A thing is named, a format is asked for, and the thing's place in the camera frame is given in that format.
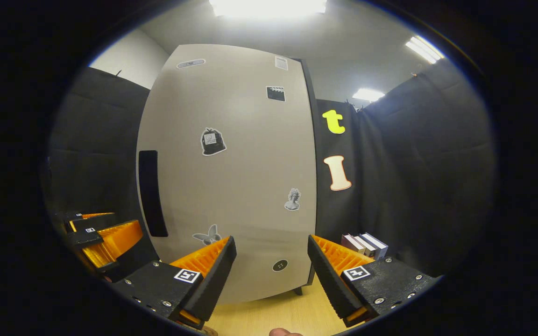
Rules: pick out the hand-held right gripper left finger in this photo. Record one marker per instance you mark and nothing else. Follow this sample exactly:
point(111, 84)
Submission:
point(215, 280)

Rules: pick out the maroon cover book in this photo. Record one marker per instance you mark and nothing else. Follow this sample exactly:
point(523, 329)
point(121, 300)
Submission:
point(349, 243)

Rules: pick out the grey cabinet door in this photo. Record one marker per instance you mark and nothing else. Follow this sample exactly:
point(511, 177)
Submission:
point(250, 163)

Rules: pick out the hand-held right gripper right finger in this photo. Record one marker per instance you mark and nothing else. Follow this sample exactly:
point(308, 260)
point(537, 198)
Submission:
point(327, 280)

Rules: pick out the black backdrop cloth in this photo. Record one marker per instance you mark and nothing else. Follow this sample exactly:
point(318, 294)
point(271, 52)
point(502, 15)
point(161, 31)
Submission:
point(437, 163)

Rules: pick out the grey cover book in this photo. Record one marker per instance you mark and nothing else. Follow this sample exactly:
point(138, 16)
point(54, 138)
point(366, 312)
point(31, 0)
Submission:
point(378, 245)

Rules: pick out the ceiling light panel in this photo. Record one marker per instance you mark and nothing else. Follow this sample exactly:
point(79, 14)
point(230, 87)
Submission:
point(368, 94)
point(423, 50)
point(269, 7)

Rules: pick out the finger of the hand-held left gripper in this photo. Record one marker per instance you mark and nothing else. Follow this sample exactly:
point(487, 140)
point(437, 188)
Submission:
point(96, 223)
point(87, 237)

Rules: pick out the white spine book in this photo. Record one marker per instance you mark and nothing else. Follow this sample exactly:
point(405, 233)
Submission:
point(367, 246)

